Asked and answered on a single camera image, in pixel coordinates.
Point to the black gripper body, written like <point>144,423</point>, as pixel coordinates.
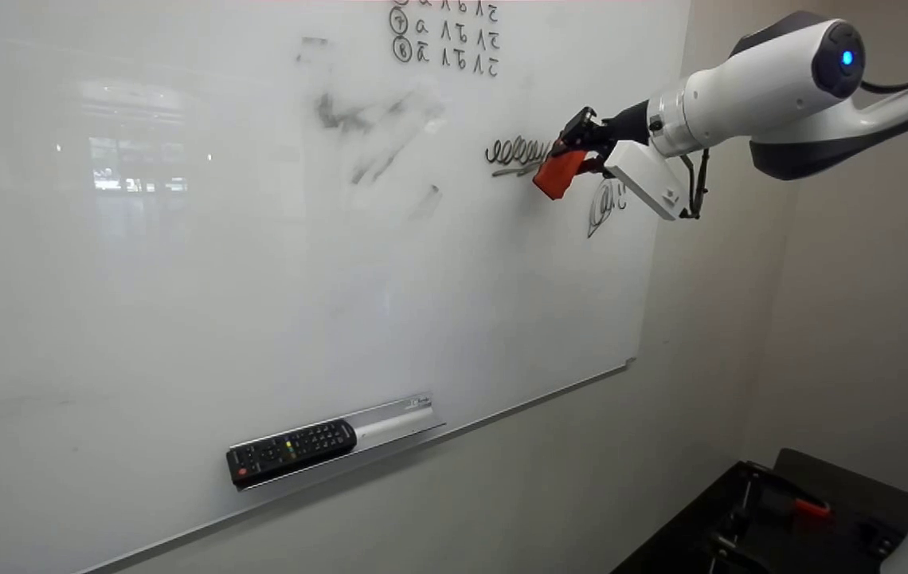
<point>621,130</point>

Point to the orange foam eraser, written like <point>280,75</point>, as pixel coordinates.
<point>558,176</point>

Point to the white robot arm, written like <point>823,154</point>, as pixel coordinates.
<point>758,84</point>

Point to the silver marker tray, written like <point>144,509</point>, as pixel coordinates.
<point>399,419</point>

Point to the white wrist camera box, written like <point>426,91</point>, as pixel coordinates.
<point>643,181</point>

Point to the white wall whiteboard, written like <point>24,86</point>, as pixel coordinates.
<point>209,265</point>

